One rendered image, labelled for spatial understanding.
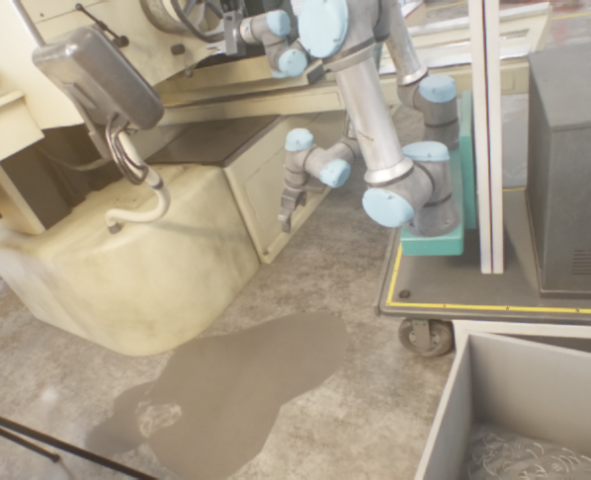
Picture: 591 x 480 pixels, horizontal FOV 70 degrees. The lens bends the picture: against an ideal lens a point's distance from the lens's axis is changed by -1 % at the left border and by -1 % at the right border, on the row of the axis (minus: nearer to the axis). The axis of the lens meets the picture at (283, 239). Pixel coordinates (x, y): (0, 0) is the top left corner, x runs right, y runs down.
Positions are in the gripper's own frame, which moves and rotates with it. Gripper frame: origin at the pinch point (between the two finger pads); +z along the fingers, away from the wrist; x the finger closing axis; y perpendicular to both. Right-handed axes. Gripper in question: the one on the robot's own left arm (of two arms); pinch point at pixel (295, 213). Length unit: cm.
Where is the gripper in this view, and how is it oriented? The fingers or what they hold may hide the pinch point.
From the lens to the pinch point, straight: 139.9
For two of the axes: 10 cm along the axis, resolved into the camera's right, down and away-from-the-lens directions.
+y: -9.1, -3.3, 2.4
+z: -0.3, 6.3, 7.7
